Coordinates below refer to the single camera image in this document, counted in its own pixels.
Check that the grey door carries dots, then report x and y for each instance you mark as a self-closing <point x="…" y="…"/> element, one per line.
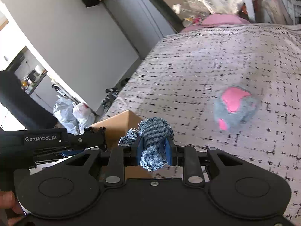
<point x="144" y="22"/>

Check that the camouflage sneaker pair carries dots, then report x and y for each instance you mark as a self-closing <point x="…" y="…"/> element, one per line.
<point x="112" y="94"/>

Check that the pink bed sheet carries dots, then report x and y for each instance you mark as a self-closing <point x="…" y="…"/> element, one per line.
<point x="215" y="20"/>

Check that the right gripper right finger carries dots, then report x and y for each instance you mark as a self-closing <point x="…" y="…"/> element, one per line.
<point x="186" y="157"/>

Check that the white plastic bag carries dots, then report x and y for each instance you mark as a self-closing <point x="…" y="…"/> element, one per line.
<point x="84" y="116"/>

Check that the blue pink plush toy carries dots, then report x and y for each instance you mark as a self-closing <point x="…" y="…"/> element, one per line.
<point x="234" y="106"/>

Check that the cardboard box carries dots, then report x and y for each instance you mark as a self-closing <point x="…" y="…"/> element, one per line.
<point x="117" y="127"/>

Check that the large grey plastic bag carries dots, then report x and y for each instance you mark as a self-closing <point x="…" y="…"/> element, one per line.
<point x="63" y="111"/>

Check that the blue denim cloth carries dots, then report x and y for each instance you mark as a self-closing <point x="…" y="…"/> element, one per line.
<point x="154" y="131"/>

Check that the white black patterned bedspread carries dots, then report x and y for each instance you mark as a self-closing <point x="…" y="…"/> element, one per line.
<point x="184" y="73"/>

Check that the person left hand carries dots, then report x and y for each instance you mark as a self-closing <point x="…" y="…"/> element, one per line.
<point x="9" y="201"/>

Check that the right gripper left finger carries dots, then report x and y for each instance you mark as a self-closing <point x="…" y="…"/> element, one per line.
<point x="121" y="157"/>

